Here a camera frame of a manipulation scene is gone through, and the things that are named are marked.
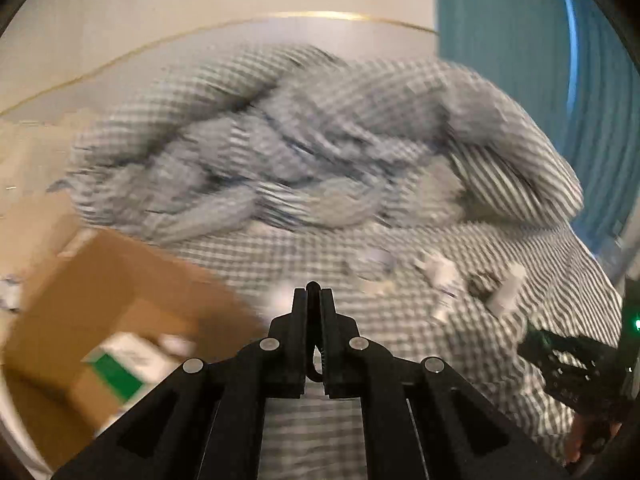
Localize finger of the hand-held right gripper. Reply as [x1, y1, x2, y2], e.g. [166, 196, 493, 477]
[517, 330, 556, 376]

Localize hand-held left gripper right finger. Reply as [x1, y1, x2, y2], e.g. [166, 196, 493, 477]
[317, 287, 571, 480]

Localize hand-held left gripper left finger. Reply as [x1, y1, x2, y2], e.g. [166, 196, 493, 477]
[50, 282, 318, 480]

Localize clear plastic bag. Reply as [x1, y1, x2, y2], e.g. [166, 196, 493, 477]
[349, 249, 397, 296]

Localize white small item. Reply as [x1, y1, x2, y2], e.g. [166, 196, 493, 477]
[431, 292, 455, 322]
[419, 254, 459, 292]

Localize brown cardboard box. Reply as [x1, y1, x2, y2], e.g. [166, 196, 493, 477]
[2, 230, 273, 436]

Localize person's right hand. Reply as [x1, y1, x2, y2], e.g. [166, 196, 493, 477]
[562, 407, 601, 466]

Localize green white medicine box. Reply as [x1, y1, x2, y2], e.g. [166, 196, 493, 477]
[82, 332, 166, 403]

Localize grey checked duvet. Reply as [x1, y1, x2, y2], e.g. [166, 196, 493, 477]
[47, 45, 583, 246]

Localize teal curtain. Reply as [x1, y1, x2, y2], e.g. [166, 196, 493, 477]
[432, 0, 640, 281]

